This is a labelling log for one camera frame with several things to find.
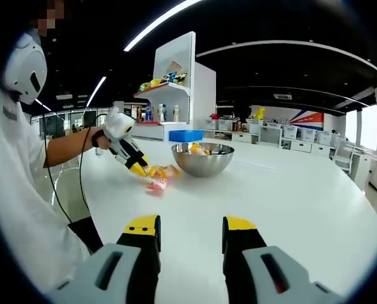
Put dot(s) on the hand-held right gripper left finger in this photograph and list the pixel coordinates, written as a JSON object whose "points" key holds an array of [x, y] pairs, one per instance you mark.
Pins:
{"points": [[136, 259]]}

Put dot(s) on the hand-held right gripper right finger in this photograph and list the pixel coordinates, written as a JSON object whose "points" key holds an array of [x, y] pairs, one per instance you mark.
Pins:
{"points": [[240, 253]]}

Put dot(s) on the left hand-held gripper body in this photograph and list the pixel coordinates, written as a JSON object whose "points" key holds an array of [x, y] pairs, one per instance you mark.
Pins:
{"points": [[117, 125]]}

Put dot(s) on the pile of marshmallow packets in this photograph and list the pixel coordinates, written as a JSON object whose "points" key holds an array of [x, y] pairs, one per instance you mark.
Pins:
{"points": [[158, 185]]}

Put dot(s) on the heap of bagged marshmallows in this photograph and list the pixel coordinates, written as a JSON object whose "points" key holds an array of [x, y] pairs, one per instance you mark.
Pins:
{"points": [[199, 149]]}

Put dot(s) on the steel bowl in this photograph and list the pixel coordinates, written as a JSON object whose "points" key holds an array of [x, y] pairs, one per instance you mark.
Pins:
{"points": [[201, 168]]}

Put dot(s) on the person's left hand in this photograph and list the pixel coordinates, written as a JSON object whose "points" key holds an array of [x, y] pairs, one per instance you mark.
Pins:
{"points": [[102, 141]]}

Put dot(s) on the white oval device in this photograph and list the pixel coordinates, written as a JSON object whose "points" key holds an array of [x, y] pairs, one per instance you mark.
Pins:
{"points": [[99, 152]]}

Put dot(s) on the row of drink bottles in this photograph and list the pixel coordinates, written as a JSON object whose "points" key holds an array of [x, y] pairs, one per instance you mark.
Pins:
{"points": [[161, 113]]}

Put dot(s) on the blue plastic tray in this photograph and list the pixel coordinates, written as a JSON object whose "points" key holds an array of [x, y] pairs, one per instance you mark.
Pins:
{"points": [[185, 136]]}

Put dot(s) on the person's black trousers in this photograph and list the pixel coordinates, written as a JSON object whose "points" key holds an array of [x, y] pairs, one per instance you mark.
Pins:
{"points": [[86, 236]]}

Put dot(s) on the white table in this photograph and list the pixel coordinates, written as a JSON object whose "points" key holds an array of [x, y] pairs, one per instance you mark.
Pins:
{"points": [[270, 206]]}

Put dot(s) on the pile of snack bags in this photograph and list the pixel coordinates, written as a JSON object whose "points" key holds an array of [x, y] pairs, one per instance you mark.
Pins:
{"points": [[163, 80]]}

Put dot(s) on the curved ceiling light strip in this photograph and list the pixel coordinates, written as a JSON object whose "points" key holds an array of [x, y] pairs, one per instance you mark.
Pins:
{"points": [[128, 47]]}

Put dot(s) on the red pot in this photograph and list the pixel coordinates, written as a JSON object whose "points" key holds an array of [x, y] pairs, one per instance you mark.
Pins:
{"points": [[213, 116]]}

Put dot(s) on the white display shelf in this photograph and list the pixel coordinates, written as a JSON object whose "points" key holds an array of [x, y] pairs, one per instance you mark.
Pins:
{"points": [[175, 47]]}

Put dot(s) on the white chest device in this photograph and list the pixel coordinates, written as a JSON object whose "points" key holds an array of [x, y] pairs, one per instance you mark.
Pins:
{"points": [[25, 69]]}

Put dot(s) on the person in white shirt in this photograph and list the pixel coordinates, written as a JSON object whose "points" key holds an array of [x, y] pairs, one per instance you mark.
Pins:
{"points": [[20, 196]]}

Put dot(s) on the yellow plastic bag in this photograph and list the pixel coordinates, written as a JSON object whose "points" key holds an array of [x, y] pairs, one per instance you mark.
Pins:
{"points": [[260, 113]]}

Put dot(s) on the row of white storage bins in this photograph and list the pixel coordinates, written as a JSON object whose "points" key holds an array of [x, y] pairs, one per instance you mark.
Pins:
{"points": [[307, 133]]}

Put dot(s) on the white office chair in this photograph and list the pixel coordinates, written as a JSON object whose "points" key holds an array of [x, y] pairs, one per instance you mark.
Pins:
{"points": [[343, 156]]}

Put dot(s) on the ceiling air conditioner vent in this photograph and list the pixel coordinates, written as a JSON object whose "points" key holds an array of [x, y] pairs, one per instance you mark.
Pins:
{"points": [[282, 96]]}

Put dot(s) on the red and blue wall banner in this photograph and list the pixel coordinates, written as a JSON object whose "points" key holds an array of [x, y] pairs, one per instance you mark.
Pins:
{"points": [[308, 118]]}

